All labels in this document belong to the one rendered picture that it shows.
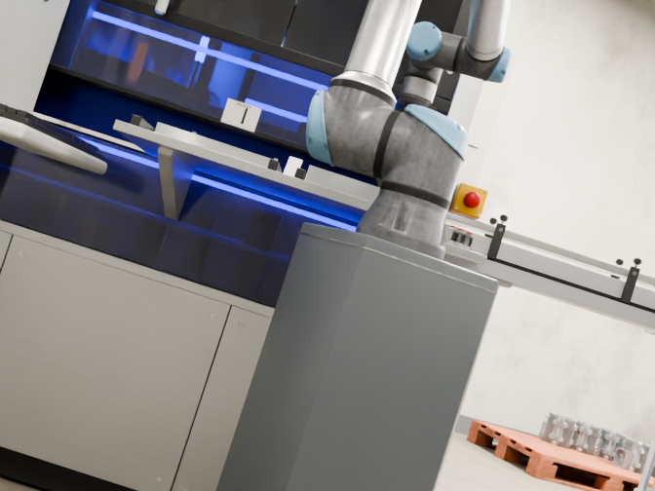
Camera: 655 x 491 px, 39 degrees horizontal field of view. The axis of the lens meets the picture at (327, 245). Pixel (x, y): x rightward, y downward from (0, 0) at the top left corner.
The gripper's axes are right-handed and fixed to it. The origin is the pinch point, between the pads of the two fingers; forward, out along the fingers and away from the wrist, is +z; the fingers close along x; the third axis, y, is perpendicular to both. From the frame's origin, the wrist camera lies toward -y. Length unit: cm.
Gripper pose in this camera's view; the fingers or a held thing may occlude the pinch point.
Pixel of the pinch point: (378, 183)
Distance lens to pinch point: 202.7
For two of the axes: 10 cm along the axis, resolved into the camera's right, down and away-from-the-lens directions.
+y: 9.5, 3.1, 0.0
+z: -3.1, 9.5, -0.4
